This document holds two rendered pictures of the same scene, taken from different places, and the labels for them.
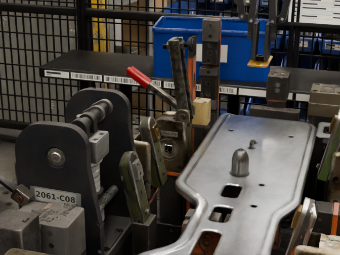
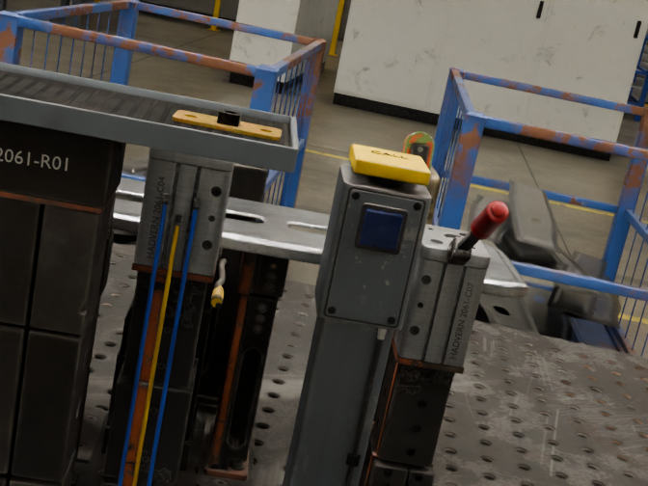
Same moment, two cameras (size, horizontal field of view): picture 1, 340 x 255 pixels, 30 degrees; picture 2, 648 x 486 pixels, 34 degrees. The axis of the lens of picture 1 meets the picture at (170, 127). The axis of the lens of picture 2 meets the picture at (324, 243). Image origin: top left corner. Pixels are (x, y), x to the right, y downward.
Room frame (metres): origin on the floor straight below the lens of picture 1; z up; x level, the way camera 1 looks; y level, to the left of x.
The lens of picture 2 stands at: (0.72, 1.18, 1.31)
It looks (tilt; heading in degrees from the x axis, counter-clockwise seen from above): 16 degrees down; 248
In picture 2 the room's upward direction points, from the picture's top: 11 degrees clockwise
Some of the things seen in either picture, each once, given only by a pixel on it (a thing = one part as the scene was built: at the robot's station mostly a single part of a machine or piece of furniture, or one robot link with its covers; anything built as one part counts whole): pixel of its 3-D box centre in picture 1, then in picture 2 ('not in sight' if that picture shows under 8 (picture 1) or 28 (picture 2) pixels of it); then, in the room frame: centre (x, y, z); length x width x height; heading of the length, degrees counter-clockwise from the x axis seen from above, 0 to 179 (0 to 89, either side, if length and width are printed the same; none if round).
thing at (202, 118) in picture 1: (199, 176); not in sight; (1.31, -0.07, 0.88); 0.04 x 0.04 x 0.36; 74
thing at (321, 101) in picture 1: (321, 158); not in sight; (1.42, -0.37, 0.88); 0.08 x 0.08 x 0.36; 74
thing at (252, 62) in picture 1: (260, 58); not in sight; (1.19, -0.17, 1.19); 0.08 x 0.04 x 0.01; 164
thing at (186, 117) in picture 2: not in sight; (229, 119); (0.50, 0.39, 1.17); 0.08 x 0.04 x 0.01; 161
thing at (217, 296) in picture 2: not in sight; (220, 281); (0.45, 0.30, 1.00); 0.12 x 0.01 x 0.01; 74
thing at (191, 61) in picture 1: (189, 144); not in sight; (1.33, -0.05, 0.95); 0.03 x 0.01 x 0.50; 164
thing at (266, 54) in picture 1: (267, 41); not in sight; (1.19, -0.18, 1.22); 0.03 x 0.01 x 0.07; 164
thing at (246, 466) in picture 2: not in sight; (247, 346); (0.34, 0.08, 0.84); 0.17 x 0.06 x 0.29; 74
